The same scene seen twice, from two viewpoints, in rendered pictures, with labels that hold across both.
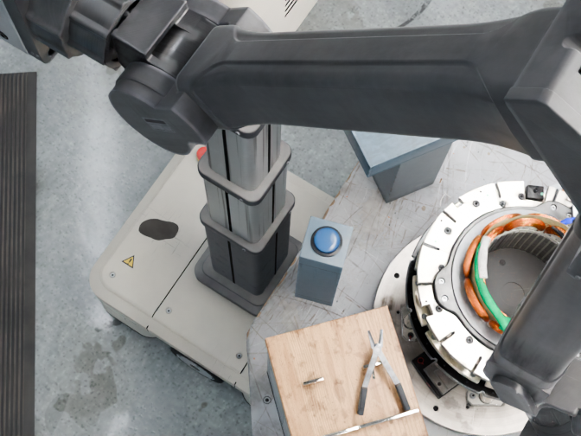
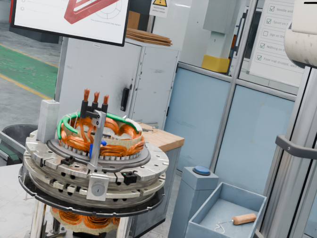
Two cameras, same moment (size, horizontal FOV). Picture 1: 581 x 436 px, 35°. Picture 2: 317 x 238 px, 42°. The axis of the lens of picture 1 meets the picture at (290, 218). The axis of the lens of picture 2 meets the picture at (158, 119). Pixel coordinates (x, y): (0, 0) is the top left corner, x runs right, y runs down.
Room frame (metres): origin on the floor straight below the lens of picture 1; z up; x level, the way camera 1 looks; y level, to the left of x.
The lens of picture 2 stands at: (1.11, -0.85, 1.40)
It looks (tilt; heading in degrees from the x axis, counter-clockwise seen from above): 14 degrees down; 138
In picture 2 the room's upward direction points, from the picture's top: 12 degrees clockwise
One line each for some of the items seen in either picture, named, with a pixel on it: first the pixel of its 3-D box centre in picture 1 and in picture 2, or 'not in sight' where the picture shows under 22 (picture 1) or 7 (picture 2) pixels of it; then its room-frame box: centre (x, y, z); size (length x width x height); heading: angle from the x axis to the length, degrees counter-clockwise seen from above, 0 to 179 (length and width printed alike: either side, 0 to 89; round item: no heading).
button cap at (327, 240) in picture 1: (327, 240); (202, 169); (0.44, -0.06, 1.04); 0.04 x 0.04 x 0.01
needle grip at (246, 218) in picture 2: not in sight; (244, 218); (0.67, -0.16, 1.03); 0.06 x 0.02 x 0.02; 87
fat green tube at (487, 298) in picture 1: (492, 291); (118, 119); (0.35, -0.29, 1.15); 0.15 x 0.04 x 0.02; 11
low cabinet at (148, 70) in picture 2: not in sight; (110, 101); (-1.88, 1.21, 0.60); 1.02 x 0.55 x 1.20; 9
